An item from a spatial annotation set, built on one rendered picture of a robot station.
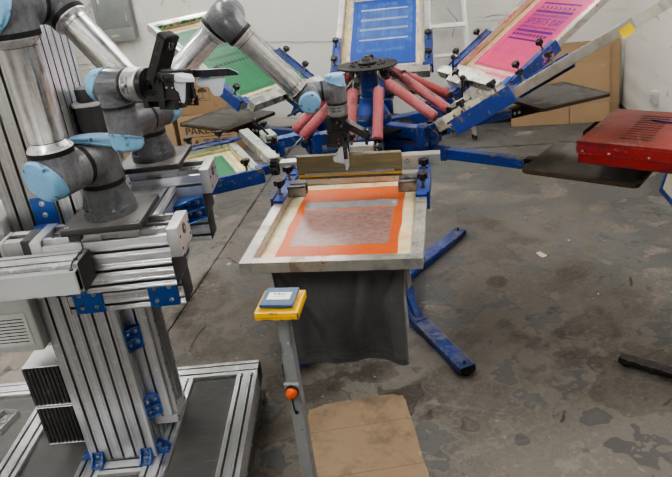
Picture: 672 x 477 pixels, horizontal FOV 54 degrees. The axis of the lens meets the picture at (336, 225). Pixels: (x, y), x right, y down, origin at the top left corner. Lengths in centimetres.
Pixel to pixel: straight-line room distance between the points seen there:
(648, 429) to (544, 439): 41
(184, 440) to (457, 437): 108
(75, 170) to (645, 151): 188
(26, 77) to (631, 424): 247
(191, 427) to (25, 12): 168
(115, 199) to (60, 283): 27
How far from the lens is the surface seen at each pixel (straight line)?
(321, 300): 222
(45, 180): 178
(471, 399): 300
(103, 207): 191
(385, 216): 238
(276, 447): 287
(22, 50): 175
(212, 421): 275
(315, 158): 253
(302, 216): 246
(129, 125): 159
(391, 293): 217
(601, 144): 260
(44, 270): 195
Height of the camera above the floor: 192
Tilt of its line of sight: 24 degrees down
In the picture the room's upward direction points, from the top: 7 degrees counter-clockwise
